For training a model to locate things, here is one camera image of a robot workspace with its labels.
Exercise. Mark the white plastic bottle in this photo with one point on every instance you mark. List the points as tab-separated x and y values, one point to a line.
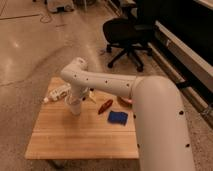
57	93

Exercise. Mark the blue sponge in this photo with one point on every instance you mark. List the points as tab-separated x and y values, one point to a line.
118	117

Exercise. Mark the white device on floor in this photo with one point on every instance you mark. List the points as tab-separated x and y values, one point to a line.
54	5

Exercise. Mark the wooden folding table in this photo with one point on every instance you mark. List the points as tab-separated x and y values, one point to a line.
58	134

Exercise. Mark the orange bowl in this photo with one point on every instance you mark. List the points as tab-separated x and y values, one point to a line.
125	101

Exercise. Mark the red-brown small tool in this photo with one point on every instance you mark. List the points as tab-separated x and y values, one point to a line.
105	106

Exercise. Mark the black office chair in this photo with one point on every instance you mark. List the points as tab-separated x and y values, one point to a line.
133	34

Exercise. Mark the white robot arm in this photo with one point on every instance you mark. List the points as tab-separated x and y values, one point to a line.
162	134

